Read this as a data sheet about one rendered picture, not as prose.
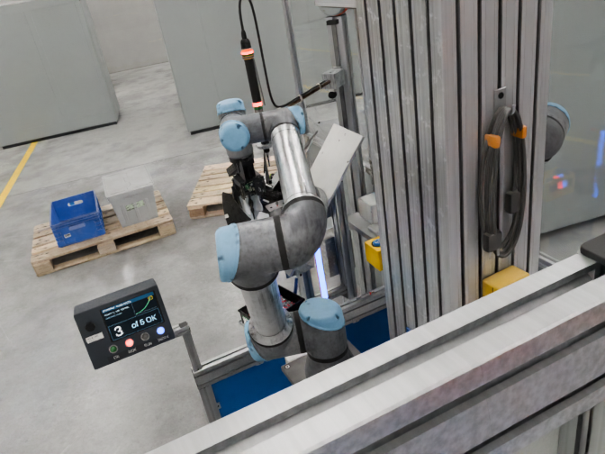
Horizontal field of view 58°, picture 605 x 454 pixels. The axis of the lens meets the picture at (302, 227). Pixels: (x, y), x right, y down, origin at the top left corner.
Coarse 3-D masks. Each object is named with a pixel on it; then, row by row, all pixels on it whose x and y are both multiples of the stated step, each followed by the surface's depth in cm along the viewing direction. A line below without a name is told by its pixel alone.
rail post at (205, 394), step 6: (198, 390) 198; (204, 390) 197; (210, 390) 197; (204, 396) 197; (210, 396) 198; (204, 402) 198; (210, 402) 199; (204, 408) 200; (210, 408) 201; (216, 408) 201; (210, 414) 201; (216, 414) 202; (210, 420) 202; (216, 420) 203
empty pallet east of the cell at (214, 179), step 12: (204, 168) 580; (216, 168) 574; (276, 168) 547; (204, 180) 553; (216, 180) 545; (228, 180) 540; (204, 192) 523; (216, 192) 518; (228, 192) 514; (192, 204) 501; (204, 204) 500; (192, 216) 505; (204, 216) 505
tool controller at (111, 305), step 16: (128, 288) 175; (144, 288) 170; (80, 304) 172; (96, 304) 167; (112, 304) 166; (128, 304) 168; (144, 304) 170; (160, 304) 172; (80, 320) 163; (96, 320) 165; (112, 320) 167; (128, 320) 169; (144, 320) 170; (160, 320) 172; (96, 336) 166; (128, 336) 169; (160, 336) 173; (96, 352) 166; (128, 352) 170; (96, 368) 167
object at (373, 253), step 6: (372, 240) 211; (366, 246) 210; (372, 246) 206; (378, 246) 205; (366, 252) 212; (372, 252) 207; (378, 252) 203; (366, 258) 213; (372, 258) 209; (378, 258) 204; (372, 264) 211; (378, 264) 205
